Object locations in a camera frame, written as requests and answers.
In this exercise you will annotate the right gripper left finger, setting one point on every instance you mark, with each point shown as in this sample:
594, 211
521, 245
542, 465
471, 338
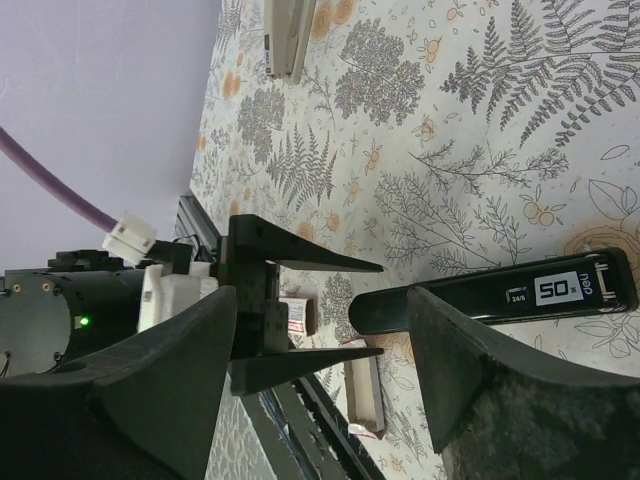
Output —
143, 408

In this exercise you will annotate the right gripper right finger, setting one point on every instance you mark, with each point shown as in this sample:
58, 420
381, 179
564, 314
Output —
497, 408

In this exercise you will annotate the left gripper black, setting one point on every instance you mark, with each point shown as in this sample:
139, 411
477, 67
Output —
87, 300

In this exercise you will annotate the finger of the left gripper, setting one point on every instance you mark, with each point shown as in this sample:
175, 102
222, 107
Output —
250, 376
253, 243

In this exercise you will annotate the red white staple box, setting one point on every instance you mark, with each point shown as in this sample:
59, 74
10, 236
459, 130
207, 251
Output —
302, 318

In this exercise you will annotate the cardboard staple tray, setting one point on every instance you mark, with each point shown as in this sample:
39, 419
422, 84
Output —
365, 410

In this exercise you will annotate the beige and black stapler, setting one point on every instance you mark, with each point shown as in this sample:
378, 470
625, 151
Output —
287, 26

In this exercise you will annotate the aluminium extrusion crossbar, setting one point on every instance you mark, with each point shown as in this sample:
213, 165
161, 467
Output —
194, 227

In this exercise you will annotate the floral patterned table mat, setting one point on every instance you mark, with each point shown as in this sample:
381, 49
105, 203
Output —
432, 137

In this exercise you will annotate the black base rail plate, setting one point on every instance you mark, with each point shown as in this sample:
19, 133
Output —
304, 435

